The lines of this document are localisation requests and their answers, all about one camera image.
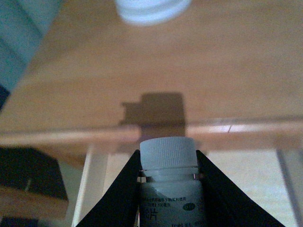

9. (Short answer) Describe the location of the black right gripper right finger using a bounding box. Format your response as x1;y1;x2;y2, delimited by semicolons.
196;150;283;227

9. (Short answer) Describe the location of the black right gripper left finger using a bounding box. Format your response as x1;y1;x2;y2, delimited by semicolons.
77;150;141;227

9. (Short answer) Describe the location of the wooden nightstand frame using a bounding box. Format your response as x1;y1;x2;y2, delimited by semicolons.
0;0;303;220

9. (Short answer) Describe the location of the white medicine bottle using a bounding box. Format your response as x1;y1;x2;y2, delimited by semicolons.
139;137;207;227

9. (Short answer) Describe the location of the grey-blue curtain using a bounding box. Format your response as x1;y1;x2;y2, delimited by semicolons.
0;0;62;91

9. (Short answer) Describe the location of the white ribbed air purifier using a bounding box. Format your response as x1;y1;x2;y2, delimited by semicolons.
115;0;192;26

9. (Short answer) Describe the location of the wooden drawer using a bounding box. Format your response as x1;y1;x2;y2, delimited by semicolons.
72;144;303;227

